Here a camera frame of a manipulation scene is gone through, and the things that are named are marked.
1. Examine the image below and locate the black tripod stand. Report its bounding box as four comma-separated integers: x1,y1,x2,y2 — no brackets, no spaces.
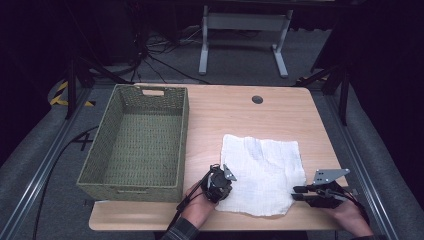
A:
294,64,352,127
64,56,133,120

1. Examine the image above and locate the person's left hand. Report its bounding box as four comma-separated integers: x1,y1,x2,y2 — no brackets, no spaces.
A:
182,181,218,230

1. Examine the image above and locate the grey metal desk frame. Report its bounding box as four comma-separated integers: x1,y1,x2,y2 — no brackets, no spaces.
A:
198,4,294,79

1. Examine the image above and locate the white cloth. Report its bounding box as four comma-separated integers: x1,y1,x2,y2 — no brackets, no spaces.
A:
214,133,307,218

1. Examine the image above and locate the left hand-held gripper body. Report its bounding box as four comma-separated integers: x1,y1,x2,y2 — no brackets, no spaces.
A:
202,163,238,204

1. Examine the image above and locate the long black floor cable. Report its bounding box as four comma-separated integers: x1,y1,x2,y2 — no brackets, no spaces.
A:
31,125,100,240

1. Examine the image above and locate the person's right hand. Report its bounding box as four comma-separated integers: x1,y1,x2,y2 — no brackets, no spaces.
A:
328,198,375,239

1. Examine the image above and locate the bundle of black floor cables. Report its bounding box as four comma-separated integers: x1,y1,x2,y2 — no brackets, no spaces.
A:
128,24,212,85

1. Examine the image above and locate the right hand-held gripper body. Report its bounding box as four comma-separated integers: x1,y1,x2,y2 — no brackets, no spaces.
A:
304,168,351,210

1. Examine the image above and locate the aluminium floor rail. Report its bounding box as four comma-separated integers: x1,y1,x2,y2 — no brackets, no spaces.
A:
0,88,93,240
324,94,401,240

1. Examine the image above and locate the yellow black hazard tape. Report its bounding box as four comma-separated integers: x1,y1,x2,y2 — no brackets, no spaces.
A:
49,80,96,108

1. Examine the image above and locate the green woven basket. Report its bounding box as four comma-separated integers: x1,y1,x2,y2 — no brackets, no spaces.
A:
75,83,190,203

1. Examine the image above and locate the right hand-held gripper black cable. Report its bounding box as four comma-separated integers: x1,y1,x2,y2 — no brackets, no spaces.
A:
333,185,372,225

